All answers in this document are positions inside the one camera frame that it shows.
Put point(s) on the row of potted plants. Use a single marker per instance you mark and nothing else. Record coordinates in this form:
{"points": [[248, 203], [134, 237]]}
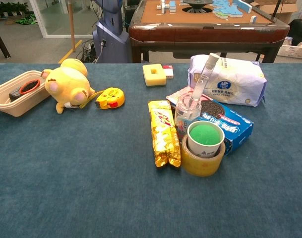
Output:
{"points": [[9, 8]]}

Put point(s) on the yellowish packing tape roll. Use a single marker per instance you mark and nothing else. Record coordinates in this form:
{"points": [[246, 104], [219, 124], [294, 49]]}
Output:
{"points": [[202, 167]]}

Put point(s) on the black mahjong table centre dish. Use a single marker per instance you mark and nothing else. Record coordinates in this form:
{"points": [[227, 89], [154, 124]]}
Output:
{"points": [[198, 5]]}

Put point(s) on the beige plastic tray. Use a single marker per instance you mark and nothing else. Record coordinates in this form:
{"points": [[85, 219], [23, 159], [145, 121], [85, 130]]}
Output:
{"points": [[24, 104]]}

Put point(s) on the white plastic basket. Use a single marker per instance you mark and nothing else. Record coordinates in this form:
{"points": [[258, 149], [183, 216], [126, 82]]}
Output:
{"points": [[293, 50]]}

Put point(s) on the yellow tape measure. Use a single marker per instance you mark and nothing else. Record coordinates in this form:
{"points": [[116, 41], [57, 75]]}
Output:
{"points": [[111, 99]]}

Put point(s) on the white paper cup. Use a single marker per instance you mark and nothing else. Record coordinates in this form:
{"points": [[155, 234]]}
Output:
{"points": [[205, 150]]}

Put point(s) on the single blue mahjong tile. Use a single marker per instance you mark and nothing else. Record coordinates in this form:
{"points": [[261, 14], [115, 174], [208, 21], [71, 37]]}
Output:
{"points": [[253, 18]]}

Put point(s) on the white lavender tissue pack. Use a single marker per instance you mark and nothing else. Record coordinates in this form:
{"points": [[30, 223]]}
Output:
{"points": [[240, 79]]}

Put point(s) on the black rectangular block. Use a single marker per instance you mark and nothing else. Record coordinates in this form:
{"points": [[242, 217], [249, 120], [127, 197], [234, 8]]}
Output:
{"points": [[15, 94]]}

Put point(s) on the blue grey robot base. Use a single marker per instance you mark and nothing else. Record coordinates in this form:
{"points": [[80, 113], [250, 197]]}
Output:
{"points": [[111, 37]]}

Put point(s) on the clear plastic tube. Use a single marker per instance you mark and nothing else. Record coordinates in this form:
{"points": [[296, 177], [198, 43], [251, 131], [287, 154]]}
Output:
{"points": [[204, 75]]}

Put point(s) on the clear glass jar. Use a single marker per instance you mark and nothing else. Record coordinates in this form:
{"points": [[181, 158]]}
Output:
{"points": [[183, 116]]}

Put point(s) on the yellow sponge with hole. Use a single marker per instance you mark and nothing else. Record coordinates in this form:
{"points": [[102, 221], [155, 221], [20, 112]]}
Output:
{"points": [[154, 78]]}

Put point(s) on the blue cookie box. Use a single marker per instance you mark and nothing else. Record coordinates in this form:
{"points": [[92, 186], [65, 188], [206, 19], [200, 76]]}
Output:
{"points": [[236, 126]]}

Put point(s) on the brown mahjong table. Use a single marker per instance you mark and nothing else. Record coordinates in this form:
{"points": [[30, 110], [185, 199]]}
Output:
{"points": [[205, 33]]}

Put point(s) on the small red white box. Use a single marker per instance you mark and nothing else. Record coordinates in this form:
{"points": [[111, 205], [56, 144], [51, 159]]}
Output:
{"points": [[168, 72]]}

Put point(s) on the wooden pole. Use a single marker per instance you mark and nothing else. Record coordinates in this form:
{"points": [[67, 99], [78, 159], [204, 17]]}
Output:
{"points": [[72, 24]]}

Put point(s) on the pink flat snack packet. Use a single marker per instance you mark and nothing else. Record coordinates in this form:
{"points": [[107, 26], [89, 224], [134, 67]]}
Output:
{"points": [[175, 96]]}

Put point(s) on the green cloth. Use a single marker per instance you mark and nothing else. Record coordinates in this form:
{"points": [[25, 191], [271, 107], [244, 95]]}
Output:
{"points": [[26, 19]]}

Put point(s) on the cardboard box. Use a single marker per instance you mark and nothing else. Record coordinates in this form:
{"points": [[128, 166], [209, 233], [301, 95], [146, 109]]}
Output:
{"points": [[284, 8]]}

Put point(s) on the small mahjong tile group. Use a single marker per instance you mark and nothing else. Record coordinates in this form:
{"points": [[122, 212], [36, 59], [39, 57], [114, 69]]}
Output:
{"points": [[168, 7]]}

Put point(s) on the yellow plush toy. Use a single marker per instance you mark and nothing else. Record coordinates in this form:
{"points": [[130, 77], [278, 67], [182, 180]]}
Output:
{"points": [[66, 84]]}

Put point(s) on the blue white mahjong tile pile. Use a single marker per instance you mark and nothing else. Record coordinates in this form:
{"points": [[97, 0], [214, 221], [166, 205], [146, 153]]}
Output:
{"points": [[227, 8]]}

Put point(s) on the gold foil snack package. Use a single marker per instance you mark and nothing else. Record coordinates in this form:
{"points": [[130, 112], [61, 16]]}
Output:
{"points": [[164, 134]]}

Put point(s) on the dark table leg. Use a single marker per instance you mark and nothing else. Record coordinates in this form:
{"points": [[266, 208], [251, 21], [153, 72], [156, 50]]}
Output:
{"points": [[0, 41]]}

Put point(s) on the black slanted stand pole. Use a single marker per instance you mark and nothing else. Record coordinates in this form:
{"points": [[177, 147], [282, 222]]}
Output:
{"points": [[276, 10]]}

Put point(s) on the red rimmed black brush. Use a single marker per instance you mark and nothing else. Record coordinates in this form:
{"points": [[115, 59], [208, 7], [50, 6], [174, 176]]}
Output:
{"points": [[29, 86]]}

